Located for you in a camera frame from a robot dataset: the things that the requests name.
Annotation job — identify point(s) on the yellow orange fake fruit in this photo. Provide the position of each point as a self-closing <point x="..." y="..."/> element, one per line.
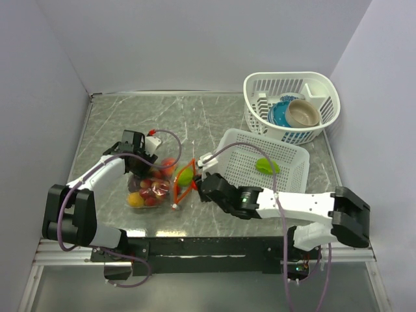
<point x="135" y="200"/>

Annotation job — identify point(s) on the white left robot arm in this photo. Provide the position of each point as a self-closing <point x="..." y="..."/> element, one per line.
<point x="70" y="211"/>

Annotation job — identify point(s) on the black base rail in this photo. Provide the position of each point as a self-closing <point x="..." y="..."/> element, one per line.
<point x="173" y="255"/>

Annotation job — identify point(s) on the beige ceramic bowl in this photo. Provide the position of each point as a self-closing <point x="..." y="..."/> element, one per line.
<point x="301" y="114"/>

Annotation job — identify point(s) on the blue patterned plate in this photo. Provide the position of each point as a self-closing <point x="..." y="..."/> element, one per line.
<point x="290" y="96"/>

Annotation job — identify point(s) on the clear zip top bag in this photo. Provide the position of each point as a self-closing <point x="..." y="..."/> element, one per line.
<point x="157" y="189"/>

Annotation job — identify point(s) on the blue bowl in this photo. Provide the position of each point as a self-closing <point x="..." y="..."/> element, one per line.
<point x="276" y="114"/>

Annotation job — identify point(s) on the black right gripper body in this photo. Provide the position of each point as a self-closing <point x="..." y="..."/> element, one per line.
<point x="226" y="208"/>

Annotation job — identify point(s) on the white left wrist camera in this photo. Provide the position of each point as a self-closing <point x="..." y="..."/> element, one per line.
<point x="152" y="142"/>

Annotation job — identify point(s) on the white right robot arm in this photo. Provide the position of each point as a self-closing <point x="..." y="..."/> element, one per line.
<point x="338" y="216"/>

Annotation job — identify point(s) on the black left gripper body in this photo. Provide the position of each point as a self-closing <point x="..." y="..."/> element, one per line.
<point x="140" y="168"/>

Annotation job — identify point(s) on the green fake pepper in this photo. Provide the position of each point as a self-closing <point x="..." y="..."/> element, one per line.
<point x="267" y="167"/>

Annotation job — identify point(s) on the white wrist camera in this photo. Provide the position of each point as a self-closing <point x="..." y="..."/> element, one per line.
<point x="208" y="164"/>
<point x="152" y="142"/>

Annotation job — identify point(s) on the white dish rack basket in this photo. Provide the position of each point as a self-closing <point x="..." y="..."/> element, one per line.
<point x="262" y="89"/>

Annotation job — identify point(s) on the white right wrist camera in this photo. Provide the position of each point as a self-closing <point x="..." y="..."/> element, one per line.
<point x="208" y="164"/>

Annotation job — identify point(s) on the red fake peach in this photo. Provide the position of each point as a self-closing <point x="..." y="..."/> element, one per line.
<point x="168" y="167"/>

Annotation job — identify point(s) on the green fake apple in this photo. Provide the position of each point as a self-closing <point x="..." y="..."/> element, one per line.
<point x="184" y="176"/>

